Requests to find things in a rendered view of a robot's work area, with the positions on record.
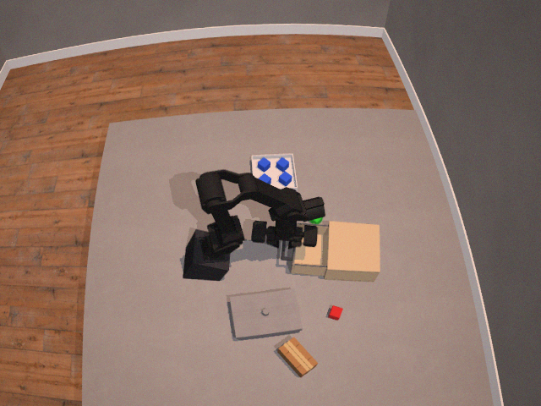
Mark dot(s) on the brown cardboard box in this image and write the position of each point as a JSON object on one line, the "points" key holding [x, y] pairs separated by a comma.
{"points": [[297, 357]]}

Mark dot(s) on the red block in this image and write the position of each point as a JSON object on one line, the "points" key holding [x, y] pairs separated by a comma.
{"points": [[335, 313]]}

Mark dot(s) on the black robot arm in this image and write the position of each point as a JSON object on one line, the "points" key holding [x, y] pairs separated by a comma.
{"points": [[285, 209]]}

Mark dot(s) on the blue block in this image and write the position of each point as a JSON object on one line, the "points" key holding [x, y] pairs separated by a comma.
{"points": [[282, 164], [285, 178], [264, 164], [265, 178]]}

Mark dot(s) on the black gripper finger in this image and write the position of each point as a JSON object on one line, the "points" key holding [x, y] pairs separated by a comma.
{"points": [[294, 244], [276, 244]]}

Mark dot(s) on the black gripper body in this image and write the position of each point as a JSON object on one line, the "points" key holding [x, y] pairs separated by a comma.
{"points": [[309, 235]]}

